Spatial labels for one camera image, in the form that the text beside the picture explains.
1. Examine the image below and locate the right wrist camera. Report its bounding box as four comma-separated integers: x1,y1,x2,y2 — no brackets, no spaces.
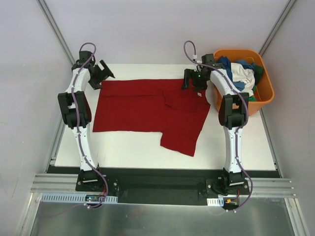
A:
193,54,216,66

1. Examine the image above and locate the blue t-shirt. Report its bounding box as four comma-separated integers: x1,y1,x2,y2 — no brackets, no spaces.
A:
217,56,253,83

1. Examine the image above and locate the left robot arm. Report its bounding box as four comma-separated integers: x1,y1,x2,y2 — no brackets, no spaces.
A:
58,59,114,195

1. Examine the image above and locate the left aluminium corner post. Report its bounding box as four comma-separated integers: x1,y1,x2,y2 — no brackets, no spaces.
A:
36,0,76,65

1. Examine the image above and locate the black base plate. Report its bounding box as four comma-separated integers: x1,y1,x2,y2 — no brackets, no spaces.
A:
75,168,250,206

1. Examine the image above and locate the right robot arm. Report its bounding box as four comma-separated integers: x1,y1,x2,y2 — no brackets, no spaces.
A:
182,66,249,196

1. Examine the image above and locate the aluminium corner post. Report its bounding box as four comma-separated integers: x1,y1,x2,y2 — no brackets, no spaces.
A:
258,0,298,57
36,0,76,65

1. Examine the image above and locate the aluminium frame rail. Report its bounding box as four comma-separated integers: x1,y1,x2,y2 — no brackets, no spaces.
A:
31,174,298,198

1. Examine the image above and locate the red t-shirt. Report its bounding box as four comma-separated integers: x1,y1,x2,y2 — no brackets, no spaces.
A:
93,79,211,156

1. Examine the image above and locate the white t-shirt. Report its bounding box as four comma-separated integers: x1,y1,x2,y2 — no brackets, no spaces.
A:
231,62,254,97

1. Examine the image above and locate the right aluminium corner post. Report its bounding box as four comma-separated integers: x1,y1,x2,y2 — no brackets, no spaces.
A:
258,0,298,57

